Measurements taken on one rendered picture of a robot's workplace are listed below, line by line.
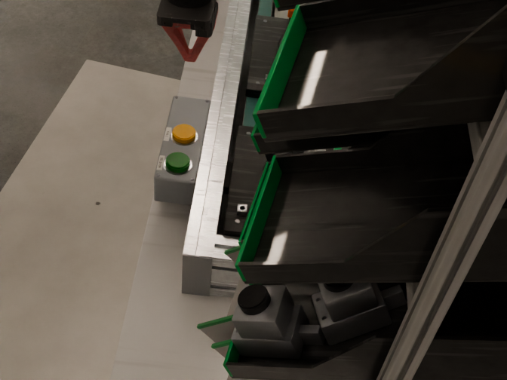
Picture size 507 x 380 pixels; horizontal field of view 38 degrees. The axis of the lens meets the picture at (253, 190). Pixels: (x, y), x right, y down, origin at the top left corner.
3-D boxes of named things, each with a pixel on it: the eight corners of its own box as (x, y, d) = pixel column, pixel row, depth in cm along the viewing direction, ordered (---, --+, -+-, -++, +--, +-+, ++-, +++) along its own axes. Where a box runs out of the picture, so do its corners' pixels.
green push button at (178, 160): (164, 175, 120) (164, 167, 119) (167, 158, 123) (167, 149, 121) (188, 178, 120) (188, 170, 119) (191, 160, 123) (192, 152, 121)
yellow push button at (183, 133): (170, 145, 125) (170, 137, 123) (173, 130, 127) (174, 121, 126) (193, 148, 125) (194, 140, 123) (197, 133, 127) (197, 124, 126)
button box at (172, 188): (153, 201, 123) (153, 176, 118) (173, 118, 137) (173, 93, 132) (195, 206, 123) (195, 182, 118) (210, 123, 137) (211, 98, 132)
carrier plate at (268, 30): (244, 96, 135) (246, 87, 134) (255, 22, 152) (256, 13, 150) (373, 112, 136) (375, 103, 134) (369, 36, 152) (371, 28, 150)
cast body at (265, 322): (240, 357, 72) (214, 314, 68) (251, 320, 75) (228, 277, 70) (320, 360, 68) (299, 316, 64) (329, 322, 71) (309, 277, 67)
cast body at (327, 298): (329, 347, 69) (308, 301, 65) (318, 313, 73) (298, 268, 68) (413, 317, 68) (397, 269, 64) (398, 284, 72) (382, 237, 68)
